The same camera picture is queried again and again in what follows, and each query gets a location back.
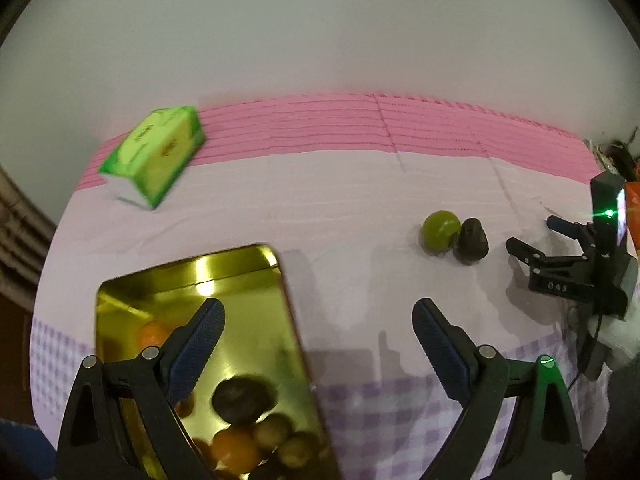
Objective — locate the dark round fruit back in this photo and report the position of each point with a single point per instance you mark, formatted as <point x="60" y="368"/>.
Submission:
<point x="471" y="243"/>

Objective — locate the pink purple checked tablecloth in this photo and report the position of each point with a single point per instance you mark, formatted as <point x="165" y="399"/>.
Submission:
<point x="339" y="186"/>

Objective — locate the tan longan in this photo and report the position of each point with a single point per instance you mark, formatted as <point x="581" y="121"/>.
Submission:
<point x="299" y="450"/>
<point x="272" y="431"/>

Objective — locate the orange mandarin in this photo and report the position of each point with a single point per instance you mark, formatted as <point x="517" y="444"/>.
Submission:
<point x="152" y="334"/>
<point x="236" y="449"/>

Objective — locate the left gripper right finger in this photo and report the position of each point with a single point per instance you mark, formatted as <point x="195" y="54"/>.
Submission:
<point x="542" y="440"/>

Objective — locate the orange plastic bag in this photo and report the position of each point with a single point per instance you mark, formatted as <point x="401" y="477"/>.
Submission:
<point x="632" y="191"/>

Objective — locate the red gold toffee tin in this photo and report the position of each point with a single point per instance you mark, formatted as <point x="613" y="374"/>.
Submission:
<point x="260" y="337"/>

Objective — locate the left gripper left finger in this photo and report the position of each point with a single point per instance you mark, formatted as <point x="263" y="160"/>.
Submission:
<point x="94" y="442"/>

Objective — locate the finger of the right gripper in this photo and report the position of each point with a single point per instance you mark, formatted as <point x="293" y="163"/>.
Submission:
<point x="535" y="259"/>
<point x="582" y="233"/>

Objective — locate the white gloved right hand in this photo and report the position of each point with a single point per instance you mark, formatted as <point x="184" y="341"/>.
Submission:
<point x="621" y="337"/>

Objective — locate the black camera box green light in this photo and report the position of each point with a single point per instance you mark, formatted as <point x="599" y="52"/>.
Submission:
<point x="609" y="211"/>

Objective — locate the bamboo chair frame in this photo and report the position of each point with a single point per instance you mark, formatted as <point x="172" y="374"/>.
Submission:
<point x="25" y="239"/>

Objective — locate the green tomato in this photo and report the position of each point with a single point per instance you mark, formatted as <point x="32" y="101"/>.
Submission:
<point x="438" y="230"/>

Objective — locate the green tissue pack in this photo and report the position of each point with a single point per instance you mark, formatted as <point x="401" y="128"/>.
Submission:
<point x="144" y="166"/>

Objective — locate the dark oval fruit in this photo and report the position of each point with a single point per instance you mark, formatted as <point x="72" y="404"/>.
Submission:
<point x="241" y="400"/>

